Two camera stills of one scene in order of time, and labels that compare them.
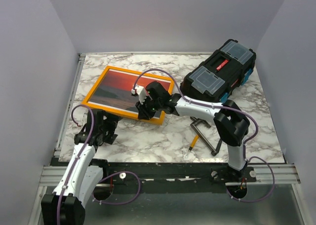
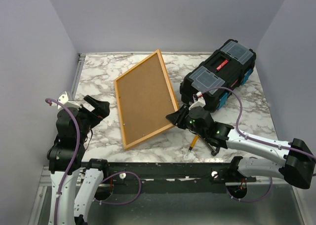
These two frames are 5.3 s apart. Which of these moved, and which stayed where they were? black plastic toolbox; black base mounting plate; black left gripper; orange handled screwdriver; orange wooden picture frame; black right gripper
Moved: black right gripper; orange wooden picture frame; black left gripper
Stayed: black base mounting plate; black plastic toolbox; orange handled screwdriver
